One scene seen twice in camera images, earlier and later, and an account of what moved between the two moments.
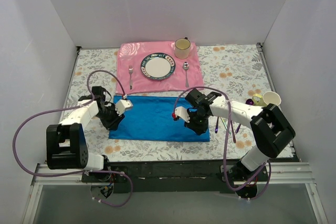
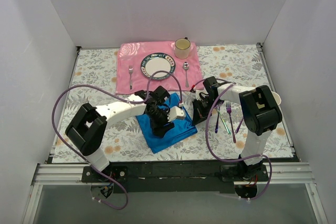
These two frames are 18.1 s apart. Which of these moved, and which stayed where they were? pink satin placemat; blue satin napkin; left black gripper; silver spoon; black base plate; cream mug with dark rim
Moved: left black gripper; blue satin napkin
Stayed: pink satin placemat; cream mug with dark rim; black base plate; silver spoon
